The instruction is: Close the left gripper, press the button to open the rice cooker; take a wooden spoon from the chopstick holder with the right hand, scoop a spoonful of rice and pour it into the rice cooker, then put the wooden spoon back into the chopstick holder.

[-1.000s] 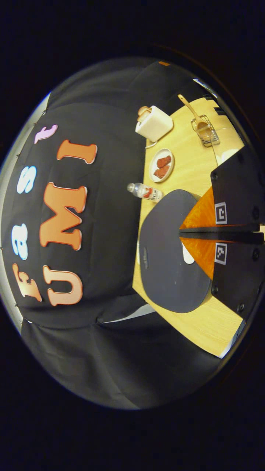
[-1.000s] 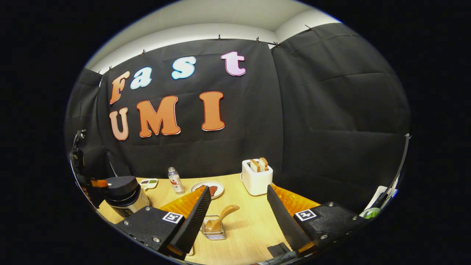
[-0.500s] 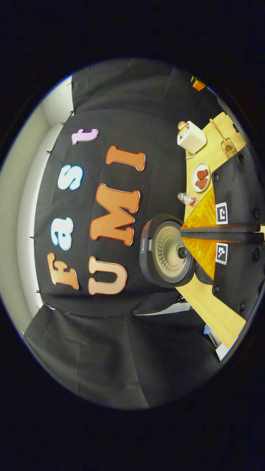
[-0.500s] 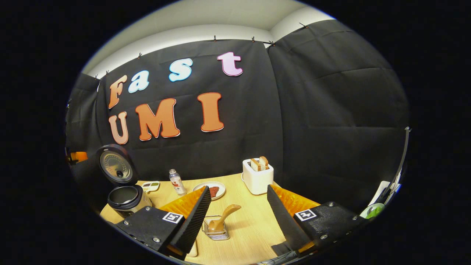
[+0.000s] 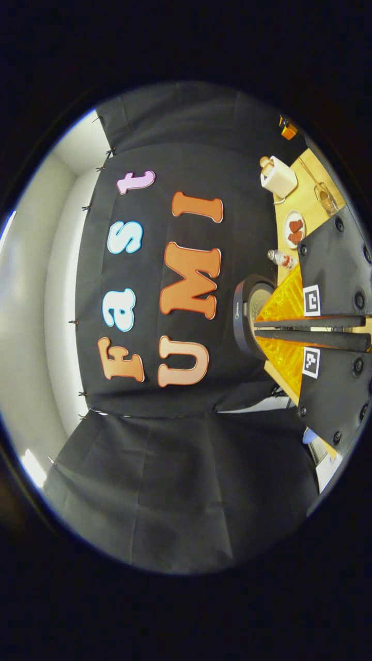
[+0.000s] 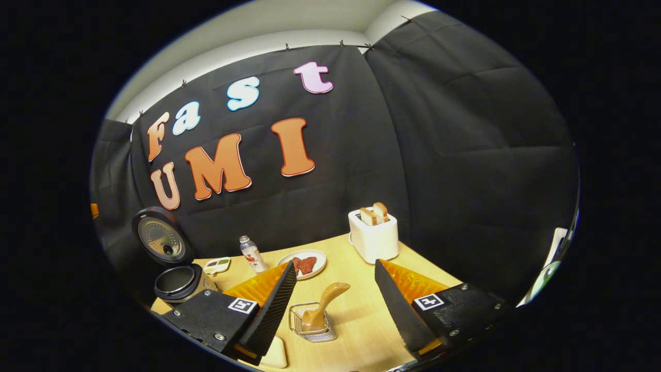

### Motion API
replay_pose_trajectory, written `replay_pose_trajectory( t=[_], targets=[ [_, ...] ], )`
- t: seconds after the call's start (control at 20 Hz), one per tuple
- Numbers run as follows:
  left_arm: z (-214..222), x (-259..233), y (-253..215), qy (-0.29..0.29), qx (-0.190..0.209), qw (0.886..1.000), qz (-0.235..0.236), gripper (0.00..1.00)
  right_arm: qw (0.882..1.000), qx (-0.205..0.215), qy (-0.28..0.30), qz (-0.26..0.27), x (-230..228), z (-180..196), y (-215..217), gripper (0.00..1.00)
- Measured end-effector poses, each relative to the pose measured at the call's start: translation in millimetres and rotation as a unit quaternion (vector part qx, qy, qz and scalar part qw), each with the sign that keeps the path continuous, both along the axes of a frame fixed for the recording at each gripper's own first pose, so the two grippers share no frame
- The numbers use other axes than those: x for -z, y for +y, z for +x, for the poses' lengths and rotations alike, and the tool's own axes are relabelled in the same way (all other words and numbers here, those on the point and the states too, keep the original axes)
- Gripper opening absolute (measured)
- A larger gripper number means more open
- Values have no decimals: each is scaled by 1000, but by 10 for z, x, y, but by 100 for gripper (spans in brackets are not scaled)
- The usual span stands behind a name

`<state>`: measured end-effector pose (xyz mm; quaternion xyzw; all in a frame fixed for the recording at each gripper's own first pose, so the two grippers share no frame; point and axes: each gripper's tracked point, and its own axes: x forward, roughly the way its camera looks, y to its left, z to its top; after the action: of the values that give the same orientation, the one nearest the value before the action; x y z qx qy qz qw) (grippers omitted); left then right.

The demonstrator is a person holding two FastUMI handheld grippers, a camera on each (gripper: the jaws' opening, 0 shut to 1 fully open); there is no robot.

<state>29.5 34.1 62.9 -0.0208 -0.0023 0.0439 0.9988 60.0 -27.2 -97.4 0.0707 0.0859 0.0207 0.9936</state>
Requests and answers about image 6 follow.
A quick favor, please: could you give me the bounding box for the wooden spoon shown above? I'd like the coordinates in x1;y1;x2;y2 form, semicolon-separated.
301;283;351;332

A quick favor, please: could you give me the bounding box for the clear plastic bottle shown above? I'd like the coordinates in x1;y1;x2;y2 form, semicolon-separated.
239;236;268;273

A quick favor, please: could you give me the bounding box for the white board with green spot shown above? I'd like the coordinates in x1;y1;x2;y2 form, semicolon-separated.
518;227;574;306

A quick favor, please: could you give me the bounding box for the small white sauce dish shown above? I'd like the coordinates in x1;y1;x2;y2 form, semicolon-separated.
203;257;231;275

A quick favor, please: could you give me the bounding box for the black rice cooker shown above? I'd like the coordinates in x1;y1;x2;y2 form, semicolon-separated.
131;207;218;305

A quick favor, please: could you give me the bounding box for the white plate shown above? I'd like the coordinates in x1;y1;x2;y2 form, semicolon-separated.
277;250;327;280

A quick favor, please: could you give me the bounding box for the white toaster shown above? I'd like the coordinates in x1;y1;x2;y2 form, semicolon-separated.
348;208;399;265

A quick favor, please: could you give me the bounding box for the metal wire chopstick holder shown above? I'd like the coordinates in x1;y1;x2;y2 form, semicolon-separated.
288;302;338;343

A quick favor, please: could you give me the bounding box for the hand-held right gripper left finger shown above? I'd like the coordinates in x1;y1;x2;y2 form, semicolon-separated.
161;260;298;361

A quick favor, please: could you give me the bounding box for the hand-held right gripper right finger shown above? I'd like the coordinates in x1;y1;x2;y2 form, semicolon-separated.
374;259;517;361

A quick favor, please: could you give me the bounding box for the black backdrop cloth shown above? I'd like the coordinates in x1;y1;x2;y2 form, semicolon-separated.
90;10;579;305

